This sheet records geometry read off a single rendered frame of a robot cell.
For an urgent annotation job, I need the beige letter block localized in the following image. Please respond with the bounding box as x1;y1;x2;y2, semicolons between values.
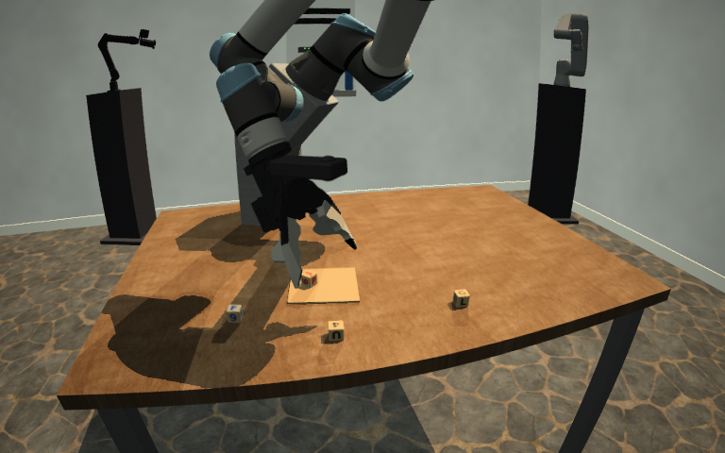
301;270;317;288
453;290;470;308
226;305;243;323
328;321;345;341

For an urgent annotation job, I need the light orange mat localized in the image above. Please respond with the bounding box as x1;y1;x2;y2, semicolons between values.
288;268;360;304

